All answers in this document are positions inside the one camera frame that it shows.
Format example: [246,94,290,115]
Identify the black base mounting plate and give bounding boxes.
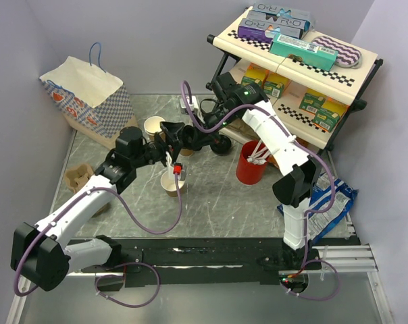
[83,238,319,288]

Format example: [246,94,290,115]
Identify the purple wavy pouch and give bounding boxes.
[312,36,362,68]

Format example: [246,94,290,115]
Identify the paper takeout bag blue handles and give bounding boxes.
[39,42,138,149]

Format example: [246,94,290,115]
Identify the red cup with stirrers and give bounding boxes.
[236,140,267,185]

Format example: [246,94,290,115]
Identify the teal long box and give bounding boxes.
[269,33,338,71]

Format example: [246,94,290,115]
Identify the dark grey R&O box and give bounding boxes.
[247,9,316,39]

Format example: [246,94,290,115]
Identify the stack of brown paper cups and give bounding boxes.
[143,116,165,141]

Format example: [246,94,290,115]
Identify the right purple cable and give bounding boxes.
[180,80,342,301]

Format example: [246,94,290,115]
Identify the brown paper cup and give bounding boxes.
[180,148,195,157]
[160,171,186,197]

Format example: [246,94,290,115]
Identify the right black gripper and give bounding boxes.
[190,105,238,151]

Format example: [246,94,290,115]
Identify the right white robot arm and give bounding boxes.
[180,73,330,269]

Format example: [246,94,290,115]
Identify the green yellow box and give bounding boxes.
[241,63,269,90]
[263,72,291,99]
[313,98,349,132]
[299,88,327,115]

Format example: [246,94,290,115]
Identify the aluminium rail frame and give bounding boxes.
[6,202,394,324]

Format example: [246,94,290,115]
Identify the grey R&O box top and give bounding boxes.
[252,3,313,22]

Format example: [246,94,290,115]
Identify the stack of black cup lids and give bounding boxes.
[210,134,232,156]

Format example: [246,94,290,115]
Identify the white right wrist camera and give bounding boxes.
[179,95,204,122]

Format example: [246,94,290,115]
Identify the green yellow box far right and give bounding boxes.
[313,98,349,132]

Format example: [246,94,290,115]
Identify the green yellow box far left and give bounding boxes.
[241,63,269,90]

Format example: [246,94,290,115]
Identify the blue snack bag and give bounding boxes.
[277,173,358,250]

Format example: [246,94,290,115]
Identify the two tier checkered shelf rack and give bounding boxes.
[207,7,383,151]

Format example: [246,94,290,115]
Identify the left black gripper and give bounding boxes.
[131,121,184,168]

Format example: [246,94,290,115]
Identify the purple R&O box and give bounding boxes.
[237,18,278,43]

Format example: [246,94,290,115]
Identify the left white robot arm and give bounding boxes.
[11,121,185,296]

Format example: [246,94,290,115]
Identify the cardboard cup carrier tray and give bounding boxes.
[63,163,110,217]

